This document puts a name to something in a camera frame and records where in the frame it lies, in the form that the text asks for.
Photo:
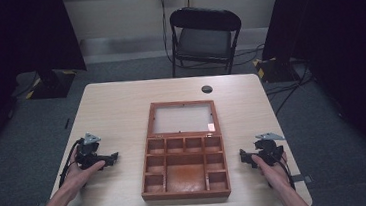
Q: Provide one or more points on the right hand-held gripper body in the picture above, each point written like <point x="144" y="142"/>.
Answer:
<point x="269" y="150"/>

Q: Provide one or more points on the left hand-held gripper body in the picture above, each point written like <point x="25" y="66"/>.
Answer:
<point x="87" y="156"/>

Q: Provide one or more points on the wooden compartment box with lid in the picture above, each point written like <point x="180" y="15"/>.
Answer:
<point x="185" y="169"/>

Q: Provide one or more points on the person's left hand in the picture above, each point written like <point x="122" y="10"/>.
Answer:
<point x="77" y="177"/>

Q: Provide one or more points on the person's right hand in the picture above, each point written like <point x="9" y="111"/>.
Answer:
<point x="272" y="173"/>

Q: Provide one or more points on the black floor tape strip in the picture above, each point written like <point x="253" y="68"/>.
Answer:
<point x="67" y="123"/>

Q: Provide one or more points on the black stand base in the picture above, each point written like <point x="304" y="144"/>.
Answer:
<point x="275" y="70"/>
<point x="52" y="84"/>

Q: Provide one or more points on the black folding chair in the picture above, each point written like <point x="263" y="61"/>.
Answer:
<point x="204" y="42"/>

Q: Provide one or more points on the dark curtain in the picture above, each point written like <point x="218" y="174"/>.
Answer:
<point x="14" y="37"/>
<point x="342" y="35"/>

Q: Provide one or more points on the grey table bracket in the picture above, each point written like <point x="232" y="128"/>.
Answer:
<point x="303" y="178"/>

